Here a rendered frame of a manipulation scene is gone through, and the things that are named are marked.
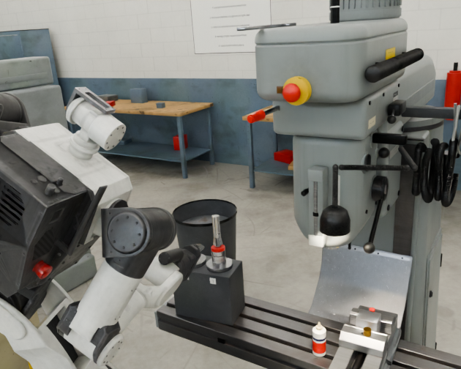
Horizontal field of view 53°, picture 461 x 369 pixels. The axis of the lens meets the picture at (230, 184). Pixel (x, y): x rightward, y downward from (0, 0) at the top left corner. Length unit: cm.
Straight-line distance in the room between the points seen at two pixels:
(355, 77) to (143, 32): 629
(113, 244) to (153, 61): 628
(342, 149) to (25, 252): 74
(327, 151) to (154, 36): 601
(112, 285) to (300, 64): 60
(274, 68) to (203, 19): 549
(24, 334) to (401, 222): 120
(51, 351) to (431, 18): 487
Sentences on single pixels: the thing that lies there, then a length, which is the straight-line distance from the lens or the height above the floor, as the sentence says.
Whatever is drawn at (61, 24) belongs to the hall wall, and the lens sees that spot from 845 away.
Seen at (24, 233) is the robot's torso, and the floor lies 157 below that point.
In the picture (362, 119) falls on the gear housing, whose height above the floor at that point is 168.
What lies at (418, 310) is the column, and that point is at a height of 87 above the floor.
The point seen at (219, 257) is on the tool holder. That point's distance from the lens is 156.
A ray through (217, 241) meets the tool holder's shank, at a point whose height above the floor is 123.
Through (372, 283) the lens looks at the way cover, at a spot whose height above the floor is 99.
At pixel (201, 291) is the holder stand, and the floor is 106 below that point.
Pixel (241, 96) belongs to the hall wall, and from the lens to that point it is 630.
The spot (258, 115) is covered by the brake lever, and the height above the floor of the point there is 170.
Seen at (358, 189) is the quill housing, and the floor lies 149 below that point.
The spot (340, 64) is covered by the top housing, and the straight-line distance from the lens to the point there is 100.
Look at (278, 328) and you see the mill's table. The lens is 165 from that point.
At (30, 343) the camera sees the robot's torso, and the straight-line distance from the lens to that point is 125.
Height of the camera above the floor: 191
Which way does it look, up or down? 19 degrees down
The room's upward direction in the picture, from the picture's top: 4 degrees counter-clockwise
